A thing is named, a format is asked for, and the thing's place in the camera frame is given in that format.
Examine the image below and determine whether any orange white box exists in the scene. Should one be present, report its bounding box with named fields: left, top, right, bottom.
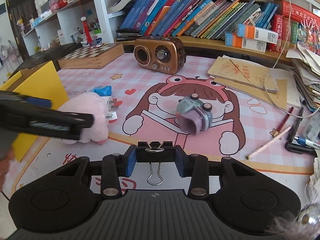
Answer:
left=235, top=24, right=279, bottom=44
left=225, top=32, right=267, bottom=53

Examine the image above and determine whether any yellow cardboard box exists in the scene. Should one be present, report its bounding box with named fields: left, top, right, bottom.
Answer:
left=1, top=61, right=68, bottom=161

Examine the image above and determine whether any red dictionary book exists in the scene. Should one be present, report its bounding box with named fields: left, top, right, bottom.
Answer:
left=273, top=0, right=319, bottom=27

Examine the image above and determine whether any orange white box upper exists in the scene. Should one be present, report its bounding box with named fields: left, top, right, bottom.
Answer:
left=235, top=24, right=279, bottom=44

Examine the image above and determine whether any pink cartoon table mat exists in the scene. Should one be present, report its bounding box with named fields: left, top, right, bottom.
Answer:
left=3, top=54, right=314, bottom=197

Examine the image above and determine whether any orange white box lower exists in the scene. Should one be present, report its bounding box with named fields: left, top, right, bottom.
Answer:
left=225, top=32, right=267, bottom=53

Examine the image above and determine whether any person left hand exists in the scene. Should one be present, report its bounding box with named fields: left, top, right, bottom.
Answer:
left=0, top=151, right=14, bottom=191

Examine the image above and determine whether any black electronic keyboard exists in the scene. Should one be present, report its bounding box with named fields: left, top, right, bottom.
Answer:
left=9, top=43, right=82, bottom=77

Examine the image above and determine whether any white wall charger plug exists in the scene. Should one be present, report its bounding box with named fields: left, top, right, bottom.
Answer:
left=106, top=98, right=123, bottom=112

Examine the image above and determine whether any brown retro radio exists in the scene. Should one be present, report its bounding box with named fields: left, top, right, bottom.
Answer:
left=133, top=36, right=187, bottom=74

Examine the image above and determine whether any black stapler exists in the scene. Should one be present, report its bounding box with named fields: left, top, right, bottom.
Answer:
left=285, top=118, right=316, bottom=157

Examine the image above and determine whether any white bookshelf unit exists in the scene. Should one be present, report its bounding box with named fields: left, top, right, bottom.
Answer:
left=23, top=0, right=319, bottom=55

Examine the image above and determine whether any dark red pen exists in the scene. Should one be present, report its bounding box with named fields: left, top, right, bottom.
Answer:
left=276, top=107, right=294, bottom=134

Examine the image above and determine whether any red tassel pendant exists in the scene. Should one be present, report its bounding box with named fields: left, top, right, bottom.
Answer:
left=81, top=16, right=92, bottom=44

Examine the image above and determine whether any pink plush pig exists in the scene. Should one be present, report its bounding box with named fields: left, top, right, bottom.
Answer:
left=57, top=91, right=118, bottom=145

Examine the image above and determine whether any black binder clip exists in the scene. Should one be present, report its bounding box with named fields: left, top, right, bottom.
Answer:
left=136, top=141, right=175, bottom=186

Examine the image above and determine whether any pink pencil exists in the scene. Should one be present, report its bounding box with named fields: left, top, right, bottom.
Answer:
left=246, top=126, right=292, bottom=160

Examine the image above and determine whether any white charging cable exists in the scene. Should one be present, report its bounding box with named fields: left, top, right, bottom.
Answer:
left=263, top=0, right=320, bottom=119

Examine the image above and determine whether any grey purple toy camera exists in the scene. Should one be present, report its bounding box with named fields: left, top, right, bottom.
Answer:
left=176, top=93, right=213, bottom=135

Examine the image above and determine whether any blue bag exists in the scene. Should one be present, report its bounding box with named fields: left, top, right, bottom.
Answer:
left=91, top=86, right=112, bottom=96

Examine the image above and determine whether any messy paper stack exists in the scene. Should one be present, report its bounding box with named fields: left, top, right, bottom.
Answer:
left=286, top=44, right=319, bottom=113

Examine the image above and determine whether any wooden chess board box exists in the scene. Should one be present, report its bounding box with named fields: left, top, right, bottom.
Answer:
left=58, top=43, right=124, bottom=69

